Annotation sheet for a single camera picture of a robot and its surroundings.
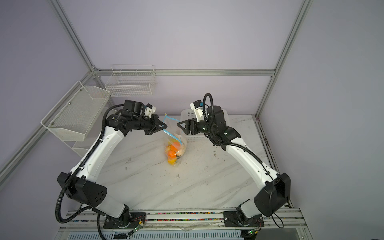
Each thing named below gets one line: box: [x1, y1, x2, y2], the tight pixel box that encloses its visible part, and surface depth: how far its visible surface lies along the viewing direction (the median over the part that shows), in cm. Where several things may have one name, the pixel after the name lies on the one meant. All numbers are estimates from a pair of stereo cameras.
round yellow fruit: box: [167, 159, 177, 166], surface depth 92 cm
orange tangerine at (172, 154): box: [168, 150, 177, 159], surface depth 87 cm
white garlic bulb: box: [176, 149, 185, 157], surface depth 88 cm
